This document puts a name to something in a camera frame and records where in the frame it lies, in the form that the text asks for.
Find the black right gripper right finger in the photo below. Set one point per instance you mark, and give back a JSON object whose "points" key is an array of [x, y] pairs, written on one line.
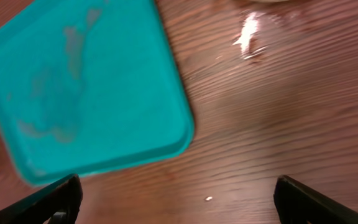
{"points": [[296, 203]]}

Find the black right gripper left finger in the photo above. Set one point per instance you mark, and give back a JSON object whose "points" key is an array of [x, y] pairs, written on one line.
{"points": [[58, 202]]}

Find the blue plastic tray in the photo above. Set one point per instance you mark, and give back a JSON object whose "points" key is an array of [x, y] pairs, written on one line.
{"points": [[88, 87]]}

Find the yellow-green plate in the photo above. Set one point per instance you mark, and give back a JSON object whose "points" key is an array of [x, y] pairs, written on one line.
{"points": [[269, 1]]}

